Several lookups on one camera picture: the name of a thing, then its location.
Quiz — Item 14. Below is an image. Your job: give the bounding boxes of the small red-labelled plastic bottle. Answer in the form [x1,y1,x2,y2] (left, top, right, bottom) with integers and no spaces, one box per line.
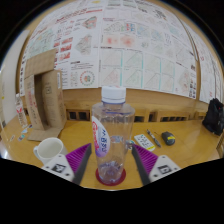
[14,93,29,129]

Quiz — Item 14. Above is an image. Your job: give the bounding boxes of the black bag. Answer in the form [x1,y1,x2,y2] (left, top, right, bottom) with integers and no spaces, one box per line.
[202,97,224,137]

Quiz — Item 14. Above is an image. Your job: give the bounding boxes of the clear plastic water bottle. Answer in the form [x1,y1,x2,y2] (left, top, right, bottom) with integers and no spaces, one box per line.
[91,85,136,183]

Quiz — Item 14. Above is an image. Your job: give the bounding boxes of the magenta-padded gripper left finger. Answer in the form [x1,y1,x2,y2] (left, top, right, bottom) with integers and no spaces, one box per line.
[41,143,93,186]

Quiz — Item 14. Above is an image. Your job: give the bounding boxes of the paper posters group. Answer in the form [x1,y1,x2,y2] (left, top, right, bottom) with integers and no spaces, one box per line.
[19,0,218,105]

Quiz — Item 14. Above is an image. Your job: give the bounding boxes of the white card with dots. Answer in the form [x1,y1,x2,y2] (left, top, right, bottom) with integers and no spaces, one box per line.
[133,133,156,152]

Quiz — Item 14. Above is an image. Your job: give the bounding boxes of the wooden chair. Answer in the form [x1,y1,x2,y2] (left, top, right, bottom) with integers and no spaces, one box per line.
[215,132,224,158]

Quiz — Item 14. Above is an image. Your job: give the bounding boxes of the brown cardboard box stand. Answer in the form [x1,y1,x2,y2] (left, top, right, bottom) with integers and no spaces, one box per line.
[23,48,68,142]

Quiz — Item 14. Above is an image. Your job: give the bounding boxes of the dark pen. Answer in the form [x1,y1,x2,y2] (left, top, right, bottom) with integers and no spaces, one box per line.
[146,129,162,149]

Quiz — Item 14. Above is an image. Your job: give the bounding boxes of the white ceramic mug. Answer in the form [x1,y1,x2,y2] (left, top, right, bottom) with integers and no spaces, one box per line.
[33,137,65,166]

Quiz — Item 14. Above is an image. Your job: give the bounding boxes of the small black yellow device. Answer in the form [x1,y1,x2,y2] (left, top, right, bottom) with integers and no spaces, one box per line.
[161,131,176,147]

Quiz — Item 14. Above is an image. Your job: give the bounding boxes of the wooden slotted wall rail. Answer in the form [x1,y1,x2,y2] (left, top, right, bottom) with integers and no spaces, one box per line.
[63,105,208,124]

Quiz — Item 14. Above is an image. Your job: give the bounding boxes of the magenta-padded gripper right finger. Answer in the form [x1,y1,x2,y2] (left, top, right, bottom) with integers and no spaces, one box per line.
[131,143,182,186]

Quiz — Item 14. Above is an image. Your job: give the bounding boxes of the flat round red coaster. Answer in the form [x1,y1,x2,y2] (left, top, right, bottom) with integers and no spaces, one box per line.
[95,166,128,187]

